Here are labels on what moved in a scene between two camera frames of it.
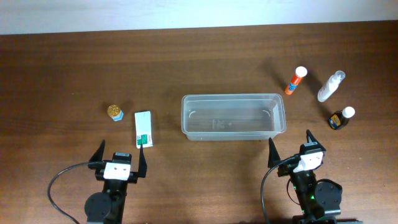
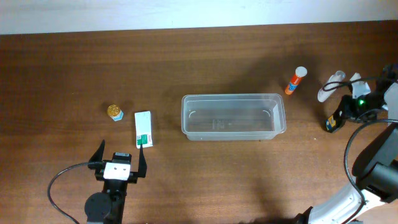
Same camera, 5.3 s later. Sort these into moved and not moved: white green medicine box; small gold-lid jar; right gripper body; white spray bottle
Moved: right gripper body
Not moved: white spray bottle; small gold-lid jar; white green medicine box
